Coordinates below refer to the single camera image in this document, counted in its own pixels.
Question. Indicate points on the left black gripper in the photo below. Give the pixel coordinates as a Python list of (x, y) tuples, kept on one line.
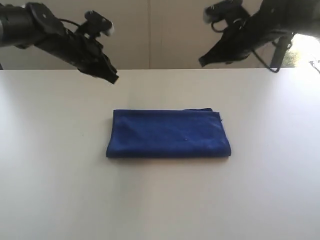
[(87, 57)]

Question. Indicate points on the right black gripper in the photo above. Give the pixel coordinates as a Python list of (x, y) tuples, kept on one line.
[(238, 41)]

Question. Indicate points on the blue microfibre towel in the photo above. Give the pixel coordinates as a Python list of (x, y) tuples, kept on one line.
[(188, 133)]

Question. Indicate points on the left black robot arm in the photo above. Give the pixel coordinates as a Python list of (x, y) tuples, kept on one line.
[(33, 24)]

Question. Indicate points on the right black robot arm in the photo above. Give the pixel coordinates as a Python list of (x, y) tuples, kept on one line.
[(290, 16)]

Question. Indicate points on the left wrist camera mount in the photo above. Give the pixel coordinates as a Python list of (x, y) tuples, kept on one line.
[(95, 25)]

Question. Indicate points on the dark window frame post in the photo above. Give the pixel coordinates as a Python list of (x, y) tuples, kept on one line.
[(283, 44)]

